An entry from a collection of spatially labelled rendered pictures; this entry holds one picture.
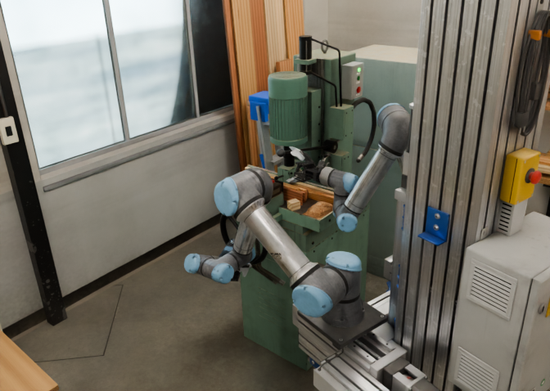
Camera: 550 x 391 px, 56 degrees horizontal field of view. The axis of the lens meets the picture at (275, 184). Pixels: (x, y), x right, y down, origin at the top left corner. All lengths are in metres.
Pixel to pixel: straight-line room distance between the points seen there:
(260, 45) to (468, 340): 2.87
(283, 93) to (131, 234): 1.72
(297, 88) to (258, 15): 1.73
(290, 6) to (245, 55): 0.62
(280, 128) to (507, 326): 1.29
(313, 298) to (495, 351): 0.52
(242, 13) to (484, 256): 2.73
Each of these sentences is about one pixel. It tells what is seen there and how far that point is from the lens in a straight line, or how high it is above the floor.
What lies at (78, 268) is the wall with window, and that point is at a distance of 3.42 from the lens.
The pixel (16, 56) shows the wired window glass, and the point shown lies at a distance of 3.03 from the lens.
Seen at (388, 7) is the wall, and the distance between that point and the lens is 4.57.
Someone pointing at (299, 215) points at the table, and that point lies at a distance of 2.30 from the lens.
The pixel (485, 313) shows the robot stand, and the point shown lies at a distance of 1.52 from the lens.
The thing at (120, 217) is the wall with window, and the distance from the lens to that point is 3.47.
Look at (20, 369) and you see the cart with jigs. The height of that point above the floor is 0.53.
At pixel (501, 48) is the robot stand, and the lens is 1.34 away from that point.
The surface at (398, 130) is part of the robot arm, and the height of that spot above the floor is 1.38.
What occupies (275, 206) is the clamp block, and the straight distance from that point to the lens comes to 2.34.
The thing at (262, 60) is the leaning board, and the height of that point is 1.23.
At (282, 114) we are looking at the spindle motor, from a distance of 2.29.
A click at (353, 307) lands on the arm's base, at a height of 0.88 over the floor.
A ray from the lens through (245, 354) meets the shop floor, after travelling 2.91.
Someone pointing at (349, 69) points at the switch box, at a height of 1.46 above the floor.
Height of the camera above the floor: 1.96
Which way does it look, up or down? 24 degrees down
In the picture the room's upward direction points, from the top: 2 degrees counter-clockwise
